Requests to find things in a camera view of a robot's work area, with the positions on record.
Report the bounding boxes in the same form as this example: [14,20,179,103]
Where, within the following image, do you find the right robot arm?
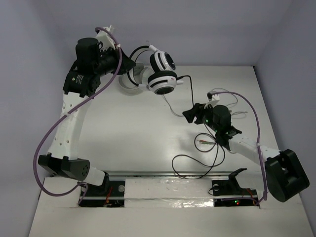
[182,103,310,202]

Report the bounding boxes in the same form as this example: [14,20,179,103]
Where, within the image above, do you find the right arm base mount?
[208,168,259,207]

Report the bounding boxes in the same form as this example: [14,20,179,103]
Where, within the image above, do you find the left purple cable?
[36,26,123,197]

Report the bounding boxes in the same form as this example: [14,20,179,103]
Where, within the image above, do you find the aluminium rail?
[106,170,265,177]

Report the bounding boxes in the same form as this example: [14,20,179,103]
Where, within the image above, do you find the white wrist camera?
[95,29,116,51]
[205,91,220,107]

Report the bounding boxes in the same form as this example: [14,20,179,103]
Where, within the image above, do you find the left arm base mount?
[79,174,125,208]

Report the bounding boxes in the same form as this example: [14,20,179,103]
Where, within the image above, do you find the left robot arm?
[37,38,135,195]

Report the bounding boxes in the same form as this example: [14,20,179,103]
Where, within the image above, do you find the purple cable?
[36,26,123,197]
[217,91,268,201]

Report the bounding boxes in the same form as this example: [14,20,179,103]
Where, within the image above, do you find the black and white headphones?
[127,44,184,95]

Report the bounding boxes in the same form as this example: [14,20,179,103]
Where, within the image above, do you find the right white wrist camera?
[205,91,220,107]

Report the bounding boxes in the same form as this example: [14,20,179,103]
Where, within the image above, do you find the white foam block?
[124,178,214,208]

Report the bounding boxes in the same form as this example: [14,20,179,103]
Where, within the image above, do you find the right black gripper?
[183,102,220,133]

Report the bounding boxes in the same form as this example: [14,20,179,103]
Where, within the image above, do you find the grey headphone cable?
[161,87,248,118]

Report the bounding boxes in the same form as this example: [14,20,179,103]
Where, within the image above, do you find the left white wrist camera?
[95,29,116,51]

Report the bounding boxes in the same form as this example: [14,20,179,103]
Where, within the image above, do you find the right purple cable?
[217,91,268,201]

